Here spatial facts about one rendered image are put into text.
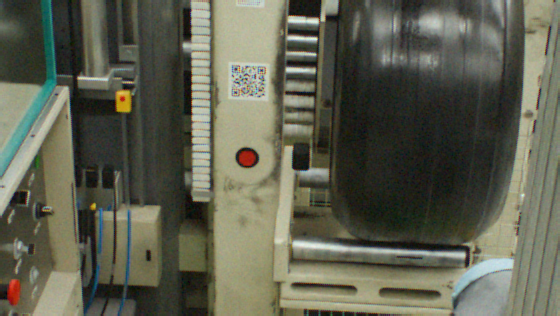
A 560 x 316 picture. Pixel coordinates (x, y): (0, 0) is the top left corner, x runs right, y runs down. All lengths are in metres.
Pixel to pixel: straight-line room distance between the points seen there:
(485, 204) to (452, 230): 0.09
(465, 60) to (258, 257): 0.64
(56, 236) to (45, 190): 0.10
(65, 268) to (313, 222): 0.60
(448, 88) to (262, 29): 0.37
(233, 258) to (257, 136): 0.28
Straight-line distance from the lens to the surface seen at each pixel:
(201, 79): 2.01
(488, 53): 1.80
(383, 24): 1.80
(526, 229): 0.93
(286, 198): 2.15
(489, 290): 1.48
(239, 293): 2.22
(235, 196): 2.10
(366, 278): 2.07
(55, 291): 1.98
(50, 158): 1.91
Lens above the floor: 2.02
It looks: 28 degrees down
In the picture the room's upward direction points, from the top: 2 degrees clockwise
